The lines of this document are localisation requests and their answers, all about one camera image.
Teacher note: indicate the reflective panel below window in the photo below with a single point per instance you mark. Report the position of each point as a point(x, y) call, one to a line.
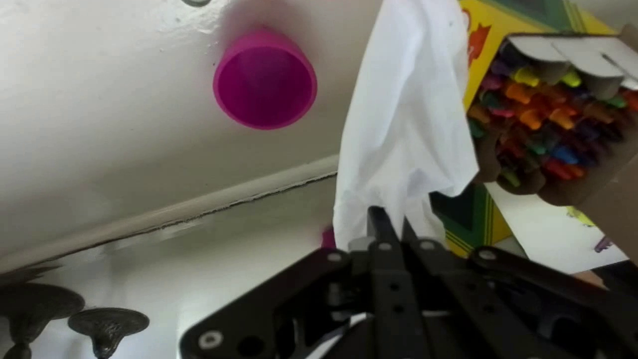
point(200, 251)

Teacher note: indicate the white napkin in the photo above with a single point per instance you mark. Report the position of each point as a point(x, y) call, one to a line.
point(406, 100)

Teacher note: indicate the magenta plastic cup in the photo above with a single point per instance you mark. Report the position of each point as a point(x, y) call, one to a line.
point(266, 80)

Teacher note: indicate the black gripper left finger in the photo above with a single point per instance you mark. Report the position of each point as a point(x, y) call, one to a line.
point(392, 299)

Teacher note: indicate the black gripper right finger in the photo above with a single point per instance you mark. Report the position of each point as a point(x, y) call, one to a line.
point(505, 299)

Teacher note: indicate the yellow green crayon box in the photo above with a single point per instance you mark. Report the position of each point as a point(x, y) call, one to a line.
point(551, 120)

